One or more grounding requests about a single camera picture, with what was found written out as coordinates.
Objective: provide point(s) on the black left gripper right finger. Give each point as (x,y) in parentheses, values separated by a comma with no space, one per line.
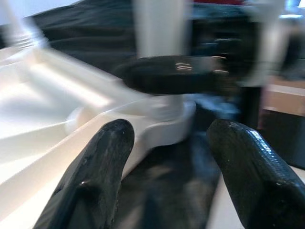
(252,176)

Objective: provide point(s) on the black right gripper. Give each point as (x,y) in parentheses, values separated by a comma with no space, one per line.
(224,47)

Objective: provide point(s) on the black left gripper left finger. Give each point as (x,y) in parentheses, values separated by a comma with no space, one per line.
(95,179)

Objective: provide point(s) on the white plastic table leg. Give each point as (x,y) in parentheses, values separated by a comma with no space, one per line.
(19,23)
(162,31)

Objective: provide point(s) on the white plastic children table top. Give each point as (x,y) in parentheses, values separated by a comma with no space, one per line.
(47,107)

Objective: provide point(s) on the black shiny table cloth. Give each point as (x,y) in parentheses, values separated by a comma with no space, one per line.
(166,179)

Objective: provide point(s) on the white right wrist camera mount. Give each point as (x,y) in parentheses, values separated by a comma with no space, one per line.
(269,43)

